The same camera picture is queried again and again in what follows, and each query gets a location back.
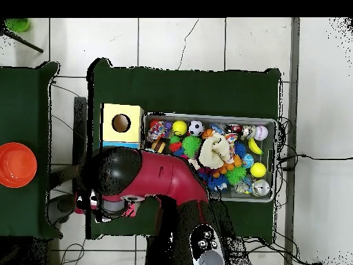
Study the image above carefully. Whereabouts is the plain yellow ball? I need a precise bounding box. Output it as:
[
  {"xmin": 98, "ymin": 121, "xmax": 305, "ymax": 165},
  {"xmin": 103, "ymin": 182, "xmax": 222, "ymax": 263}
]
[{"xmin": 250, "ymin": 161, "xmax": 268, "ymax": 179}]

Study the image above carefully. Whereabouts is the clear plastic bottle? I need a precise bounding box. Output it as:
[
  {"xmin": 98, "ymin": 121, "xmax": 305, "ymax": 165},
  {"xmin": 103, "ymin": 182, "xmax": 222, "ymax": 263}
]
[{"xmin": 234, "ymin": 176, "xmax": 253, "ymax": 194}]

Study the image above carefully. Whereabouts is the grey rounded object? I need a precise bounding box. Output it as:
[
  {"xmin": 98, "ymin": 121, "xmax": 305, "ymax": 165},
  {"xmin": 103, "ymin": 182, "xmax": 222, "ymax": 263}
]
[{"xmin": 48, "ymin": 193, "xmax": 77, "ymax": 224}]

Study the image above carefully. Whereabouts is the large orange bowl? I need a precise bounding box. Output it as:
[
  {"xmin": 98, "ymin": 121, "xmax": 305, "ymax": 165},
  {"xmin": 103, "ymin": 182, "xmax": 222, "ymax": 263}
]
[{"xmin": 0, "ymin": 141, "xmax": 38, "ymax": 189}]

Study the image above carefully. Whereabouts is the black rod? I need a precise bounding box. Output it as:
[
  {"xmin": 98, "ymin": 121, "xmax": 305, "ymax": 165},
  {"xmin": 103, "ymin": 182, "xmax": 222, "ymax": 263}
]
[{"xmin": 0, "ymin": 27, "xmax": 44, "ymax": 54}]

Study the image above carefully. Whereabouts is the wooden box with three holes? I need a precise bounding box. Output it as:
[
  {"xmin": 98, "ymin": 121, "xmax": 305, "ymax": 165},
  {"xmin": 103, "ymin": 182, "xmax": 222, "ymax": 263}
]
[{"xmin": 98, "ymin": 103, "xmax": 145, "ymax": 217}]

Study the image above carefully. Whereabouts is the black cable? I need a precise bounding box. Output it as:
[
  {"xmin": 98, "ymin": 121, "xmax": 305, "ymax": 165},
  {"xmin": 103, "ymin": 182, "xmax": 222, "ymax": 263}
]
[{"xmin": 278, "ymin": 153, "xmax": 353, "ymax": 170}]

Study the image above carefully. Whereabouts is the black and white soccer ball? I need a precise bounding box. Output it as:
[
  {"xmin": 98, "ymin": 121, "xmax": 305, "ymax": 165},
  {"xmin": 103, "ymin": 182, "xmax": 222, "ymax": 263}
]
[{"xmin": 188, "ymin": 120, "xmax": 205, "ymax": 137}]

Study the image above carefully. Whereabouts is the shallow wire mesh bin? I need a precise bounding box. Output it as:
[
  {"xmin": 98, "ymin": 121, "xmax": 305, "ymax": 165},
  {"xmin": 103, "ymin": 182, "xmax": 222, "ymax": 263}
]
[{"xmin": 139, "ymin": 111, "xmax": 279, "ymax": 203}]

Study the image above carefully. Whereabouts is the green cup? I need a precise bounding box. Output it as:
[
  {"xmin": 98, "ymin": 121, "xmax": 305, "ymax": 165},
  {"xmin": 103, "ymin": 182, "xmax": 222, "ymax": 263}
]
[{"xmin": 5, "ymin": 18, "xmax": 31, "ymax": 33}]

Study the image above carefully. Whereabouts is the cream cloth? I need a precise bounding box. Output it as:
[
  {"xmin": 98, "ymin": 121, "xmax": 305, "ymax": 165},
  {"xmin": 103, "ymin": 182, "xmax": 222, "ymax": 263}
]
[{"xmin": 197, "ymin": 132, "xmax": 232, "ymax": 170}]

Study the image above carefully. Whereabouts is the yellow smiley ball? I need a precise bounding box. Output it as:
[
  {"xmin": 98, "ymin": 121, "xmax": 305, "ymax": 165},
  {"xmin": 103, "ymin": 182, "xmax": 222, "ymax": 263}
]
[{"xmin": 172, "ymin": 120, "xmax": 188, "ymax": 137}]

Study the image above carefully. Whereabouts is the colourful heart print cloth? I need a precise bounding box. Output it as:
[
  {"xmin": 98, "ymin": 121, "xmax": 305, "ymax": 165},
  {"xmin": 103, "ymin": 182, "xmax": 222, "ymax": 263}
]
[{"xmin": 224, "ymin": 132, "xmax": 239, "ymax": 145}]

